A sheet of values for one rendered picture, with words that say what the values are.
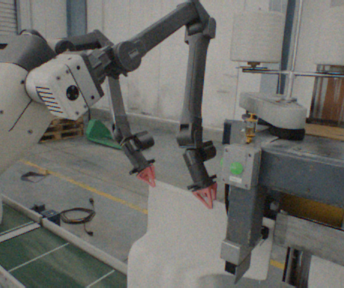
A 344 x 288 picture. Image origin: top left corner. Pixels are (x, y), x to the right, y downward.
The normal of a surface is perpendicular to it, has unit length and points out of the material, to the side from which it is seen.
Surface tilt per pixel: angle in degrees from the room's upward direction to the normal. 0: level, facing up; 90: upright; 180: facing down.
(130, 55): 78
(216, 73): 90
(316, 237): 90
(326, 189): 90
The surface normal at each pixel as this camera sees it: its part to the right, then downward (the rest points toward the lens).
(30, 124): 0.79, 0.19
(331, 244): -0.60, 0.18
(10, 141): 0.43, 0.63
